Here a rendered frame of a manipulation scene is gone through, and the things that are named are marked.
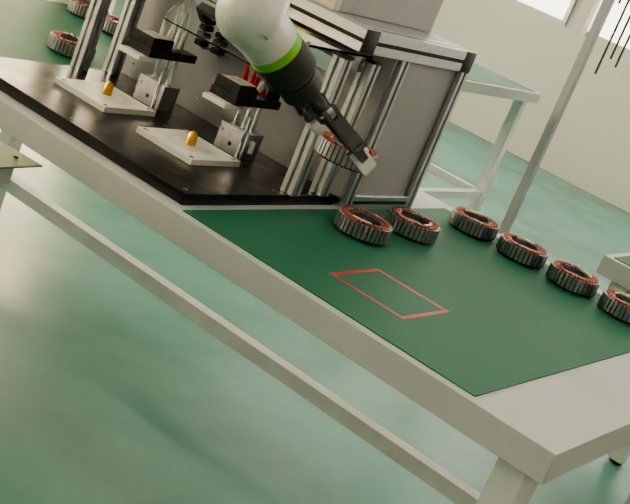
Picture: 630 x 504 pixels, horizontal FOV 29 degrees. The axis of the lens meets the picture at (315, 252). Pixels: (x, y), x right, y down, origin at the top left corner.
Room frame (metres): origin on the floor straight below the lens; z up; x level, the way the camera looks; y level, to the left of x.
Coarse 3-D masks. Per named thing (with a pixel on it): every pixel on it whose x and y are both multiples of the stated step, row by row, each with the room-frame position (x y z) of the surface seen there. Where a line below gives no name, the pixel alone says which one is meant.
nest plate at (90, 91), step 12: (60, 84) 2.40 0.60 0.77; (72, 84) 2.40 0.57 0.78; (84, 84) 2.44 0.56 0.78; (96, 84) 2.48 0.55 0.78; (84, 96) 2.36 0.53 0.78; (96, 96) 2.39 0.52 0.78; (108, 96) 2.43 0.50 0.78; (120, 96) 2.47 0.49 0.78; (108, 108) 2.34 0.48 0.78; (120, 108) 2.37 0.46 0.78; (132, 108) 2.41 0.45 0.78; (144, 108) 2.45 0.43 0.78
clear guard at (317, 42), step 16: (192, 0) 2.23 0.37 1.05; (208, 0) 2.22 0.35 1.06; (176, 16) 2.19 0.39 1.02; (192, 16) 2.19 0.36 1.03; (192, 32) 2.16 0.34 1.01; (208, 32) 2.16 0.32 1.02; (304, 32) 2.30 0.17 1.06; (224, 48) 2.12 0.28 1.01; (320, 48) 2.20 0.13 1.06; (336, 48) 2.26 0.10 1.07
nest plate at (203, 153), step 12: (144, 132) 2.28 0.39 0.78; (156, 132) 2.30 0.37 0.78; (168, 132) 2.34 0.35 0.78; (180, 132) 2.37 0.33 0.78; (156, 144) 2.26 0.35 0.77; (168, 144) 2.25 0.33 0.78; (180, 144) 2.28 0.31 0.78; (204, 144) 2.36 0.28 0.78; (180, 156) 2.23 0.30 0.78; (192, 156) 2.23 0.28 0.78; (204, 156) 2.27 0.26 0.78; (216, 156) 2.30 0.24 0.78; (228, 156) 2.34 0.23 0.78
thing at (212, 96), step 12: (216, 84) 2.37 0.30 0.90; (228, 84) 2.35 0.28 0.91; (240, 84) 2.35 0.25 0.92; (252, 84) 2.40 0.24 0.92; (204, 96) 2.35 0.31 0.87; (216, 96) 2.35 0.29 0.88; (228, 96) 2.35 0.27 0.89; (240, 96) 2.35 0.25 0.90; (252, 96) 2.38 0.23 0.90; (228, 108) 2.33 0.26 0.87; (240, 108) 2.36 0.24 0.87; (252, 108) 2.44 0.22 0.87; (264, 108) 2.42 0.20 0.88; (276, 108) 2.45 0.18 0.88; (252, 132) 2.43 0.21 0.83
